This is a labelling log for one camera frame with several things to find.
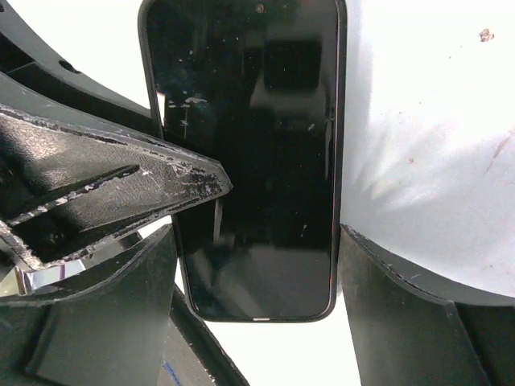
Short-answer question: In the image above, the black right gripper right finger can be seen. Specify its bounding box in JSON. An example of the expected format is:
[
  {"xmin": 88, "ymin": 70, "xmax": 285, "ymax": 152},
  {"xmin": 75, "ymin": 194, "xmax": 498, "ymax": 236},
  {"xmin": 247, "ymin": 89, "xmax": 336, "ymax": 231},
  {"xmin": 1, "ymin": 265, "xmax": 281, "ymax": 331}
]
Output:
[{"xmin": 340, "ymin": 225, "xmax": 514, "ymax": 385}]

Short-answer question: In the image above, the black phone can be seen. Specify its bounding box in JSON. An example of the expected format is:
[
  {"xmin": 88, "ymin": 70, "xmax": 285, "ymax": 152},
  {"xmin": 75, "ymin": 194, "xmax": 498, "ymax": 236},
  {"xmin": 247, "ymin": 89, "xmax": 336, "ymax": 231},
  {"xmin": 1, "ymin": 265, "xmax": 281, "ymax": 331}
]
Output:
[{"xmin": 138, "ymin": 1, "xmax": 346, "ymax": 322}]

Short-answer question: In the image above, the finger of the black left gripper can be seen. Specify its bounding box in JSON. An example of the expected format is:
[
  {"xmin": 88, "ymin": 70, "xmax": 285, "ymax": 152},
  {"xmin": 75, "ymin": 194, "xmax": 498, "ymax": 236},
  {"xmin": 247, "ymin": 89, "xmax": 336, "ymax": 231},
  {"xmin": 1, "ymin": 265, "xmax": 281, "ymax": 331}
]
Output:
[
  {"xmin": 1, "ymin": 1, "xmax": 161, "ymax": 137},
  {"xmin": 1, "ymin": 105, "xmax": 233, "ymax": 270}
]

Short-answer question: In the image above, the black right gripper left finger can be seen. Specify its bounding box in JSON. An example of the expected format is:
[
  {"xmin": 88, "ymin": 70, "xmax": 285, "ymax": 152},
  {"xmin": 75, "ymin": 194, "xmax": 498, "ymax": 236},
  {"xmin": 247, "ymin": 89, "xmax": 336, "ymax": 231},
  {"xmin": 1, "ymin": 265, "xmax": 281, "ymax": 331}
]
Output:
[{"xmin": 1, "ymin": 225, "xmax": 176, "ymax": 385}]

